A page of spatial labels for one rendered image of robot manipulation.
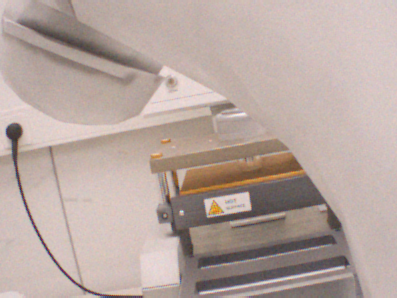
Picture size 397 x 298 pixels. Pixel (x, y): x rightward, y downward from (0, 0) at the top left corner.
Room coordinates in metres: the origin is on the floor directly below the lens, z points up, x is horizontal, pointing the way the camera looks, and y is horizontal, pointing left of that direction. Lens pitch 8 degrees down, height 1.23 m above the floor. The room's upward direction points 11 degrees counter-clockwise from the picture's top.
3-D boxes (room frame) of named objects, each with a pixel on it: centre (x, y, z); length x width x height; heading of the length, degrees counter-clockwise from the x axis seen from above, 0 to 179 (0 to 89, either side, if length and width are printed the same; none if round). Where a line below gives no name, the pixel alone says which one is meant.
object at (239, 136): (0.95, -0.10, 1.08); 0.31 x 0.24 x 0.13; 86
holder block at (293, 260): (0.67, -0.06, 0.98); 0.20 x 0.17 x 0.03; 86
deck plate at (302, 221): (0.96, -0.08, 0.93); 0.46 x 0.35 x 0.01; 176
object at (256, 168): (0.92, -0.08, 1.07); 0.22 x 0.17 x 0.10; 86
